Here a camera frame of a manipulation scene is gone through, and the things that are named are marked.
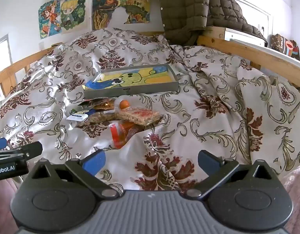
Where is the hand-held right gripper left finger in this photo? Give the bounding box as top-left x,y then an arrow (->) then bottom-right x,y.
28,149 -> 120,199

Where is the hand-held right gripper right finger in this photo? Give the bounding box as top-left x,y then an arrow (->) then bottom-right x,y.
184,149 -> 277,198

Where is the clear rice cracker packet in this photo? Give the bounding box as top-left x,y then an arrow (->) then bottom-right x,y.
116,107 -> 162,126

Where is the grey tray with painted bottom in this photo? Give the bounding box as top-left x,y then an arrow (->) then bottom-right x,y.
83,64 -> 179,99

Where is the orange snack packet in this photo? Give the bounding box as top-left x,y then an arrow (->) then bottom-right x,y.
110,121 -> 141,150

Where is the clear brown granular snack packet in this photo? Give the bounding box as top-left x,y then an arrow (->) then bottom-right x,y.
76,112 -> 121,128

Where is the white and blue snack packet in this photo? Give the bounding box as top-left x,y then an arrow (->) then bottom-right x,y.
66,113 -> 88,122

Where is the golden snack packet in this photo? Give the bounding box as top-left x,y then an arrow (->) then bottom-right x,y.
93,101 -> 115,110

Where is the floral printed blanket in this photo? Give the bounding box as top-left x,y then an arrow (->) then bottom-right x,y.
0,28 -> 300,193

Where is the pink fleece clothing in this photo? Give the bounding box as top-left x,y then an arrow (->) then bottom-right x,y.
284,163 -> 300,234

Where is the red-haired cartoon figure poster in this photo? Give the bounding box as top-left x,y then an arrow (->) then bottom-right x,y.
38,0 -> 61,39

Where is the brown printed bag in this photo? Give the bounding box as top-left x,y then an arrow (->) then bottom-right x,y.
270,34 -> 300,60

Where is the blond cartoon figure poster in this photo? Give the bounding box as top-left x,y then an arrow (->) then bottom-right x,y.
59,0 -> 87,34

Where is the torn colourful painting poster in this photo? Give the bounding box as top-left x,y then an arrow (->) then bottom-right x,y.
92,0 -> 151,31

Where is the olive quilted jacket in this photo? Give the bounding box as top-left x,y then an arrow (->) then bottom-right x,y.
160,0 -> 267,47

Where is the white window frame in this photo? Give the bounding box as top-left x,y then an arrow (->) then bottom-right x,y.
0,35 -> 13,98

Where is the wooden bed frame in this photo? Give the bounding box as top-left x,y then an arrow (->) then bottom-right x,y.
0,26 -> 300,98

